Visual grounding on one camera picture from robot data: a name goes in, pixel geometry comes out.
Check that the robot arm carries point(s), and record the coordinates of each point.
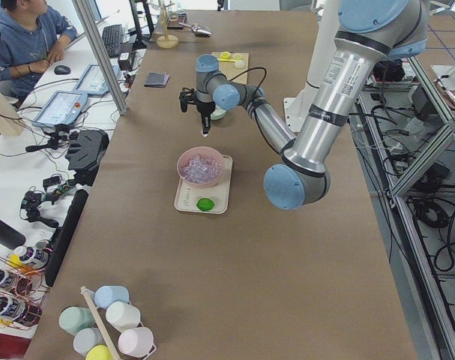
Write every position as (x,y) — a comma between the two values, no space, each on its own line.
(368,32)

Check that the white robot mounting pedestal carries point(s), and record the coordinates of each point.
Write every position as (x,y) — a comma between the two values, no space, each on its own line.
(306,105)

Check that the grey cup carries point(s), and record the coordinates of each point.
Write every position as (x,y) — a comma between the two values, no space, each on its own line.
(86,339)

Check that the bamboo cutting board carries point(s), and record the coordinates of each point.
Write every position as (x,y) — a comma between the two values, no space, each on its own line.
(226,66)

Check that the mint green bowl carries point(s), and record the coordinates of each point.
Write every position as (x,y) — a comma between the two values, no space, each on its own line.
(218,114)

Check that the stacked lemon slices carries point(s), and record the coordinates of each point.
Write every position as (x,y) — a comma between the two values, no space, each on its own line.
(225,55)

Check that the pink cup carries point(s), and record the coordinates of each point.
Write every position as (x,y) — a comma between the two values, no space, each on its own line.
(137,342)

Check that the black water bottle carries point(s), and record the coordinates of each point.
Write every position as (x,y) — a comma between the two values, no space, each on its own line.
(10,237)

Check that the white cup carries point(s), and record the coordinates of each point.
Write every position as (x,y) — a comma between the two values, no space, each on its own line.
(123,316)

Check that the wooden tray far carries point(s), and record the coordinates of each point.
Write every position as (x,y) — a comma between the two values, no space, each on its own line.
(175,21)

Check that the wooden cup rack pole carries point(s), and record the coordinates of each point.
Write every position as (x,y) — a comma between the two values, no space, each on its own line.
(87,295)

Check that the black long bar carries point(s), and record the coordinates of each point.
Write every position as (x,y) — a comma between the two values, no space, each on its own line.
(63,236)

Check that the yellow cup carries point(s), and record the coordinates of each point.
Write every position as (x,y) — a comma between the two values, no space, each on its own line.
(99,352)

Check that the seated person in hoodie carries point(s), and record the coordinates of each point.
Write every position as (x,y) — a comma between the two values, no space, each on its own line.
(34,36)

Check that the far teach pendant tablet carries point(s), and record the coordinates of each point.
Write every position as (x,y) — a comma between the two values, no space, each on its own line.
(92,82)

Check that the wooden mug tree stand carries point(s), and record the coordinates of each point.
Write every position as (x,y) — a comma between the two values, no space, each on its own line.
(166,40)

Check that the green lime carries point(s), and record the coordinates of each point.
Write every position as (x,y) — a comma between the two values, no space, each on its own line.
(205,204)

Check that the sage green cup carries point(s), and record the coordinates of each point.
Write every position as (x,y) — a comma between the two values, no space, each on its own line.
(75,319)

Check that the near teach pendant tablet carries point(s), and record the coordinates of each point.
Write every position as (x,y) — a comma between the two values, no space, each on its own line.
(63,108)

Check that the clear ice cubes pile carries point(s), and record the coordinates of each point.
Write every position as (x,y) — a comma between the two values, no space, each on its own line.
(201,170)

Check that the copper wire bottle basket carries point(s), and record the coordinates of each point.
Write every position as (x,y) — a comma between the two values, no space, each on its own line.
(23,287)

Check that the beige rabbit tray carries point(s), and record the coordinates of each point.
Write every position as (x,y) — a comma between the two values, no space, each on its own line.
(187,195)

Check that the light blue cup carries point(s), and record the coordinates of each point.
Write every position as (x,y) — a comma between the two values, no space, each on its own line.
(108,294)

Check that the aluminium frame post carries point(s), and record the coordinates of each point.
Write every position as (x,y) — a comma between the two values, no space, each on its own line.
(86,17)

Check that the grey folded cloth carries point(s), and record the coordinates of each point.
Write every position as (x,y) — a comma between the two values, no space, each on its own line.
(156,80)

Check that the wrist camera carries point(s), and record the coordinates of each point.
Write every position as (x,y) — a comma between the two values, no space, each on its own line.
(187,97)

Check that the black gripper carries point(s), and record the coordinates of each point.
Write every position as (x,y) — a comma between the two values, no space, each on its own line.
(204,107)

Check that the teach pendant tablet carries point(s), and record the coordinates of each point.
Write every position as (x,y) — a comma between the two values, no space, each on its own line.
(63,108)
(92,82)

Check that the metal scoop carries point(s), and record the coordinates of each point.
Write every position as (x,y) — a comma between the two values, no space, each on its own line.
(197,29)

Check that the black keyboard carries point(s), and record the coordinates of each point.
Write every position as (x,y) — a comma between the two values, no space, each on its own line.
(112,36)

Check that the black controller device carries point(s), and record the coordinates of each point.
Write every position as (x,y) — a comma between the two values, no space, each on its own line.
(85,154)

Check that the black computer mouse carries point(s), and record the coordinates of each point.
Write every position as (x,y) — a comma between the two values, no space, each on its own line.
(62,70)

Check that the pink bowl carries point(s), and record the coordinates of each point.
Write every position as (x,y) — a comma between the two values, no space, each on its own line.
(202,151)

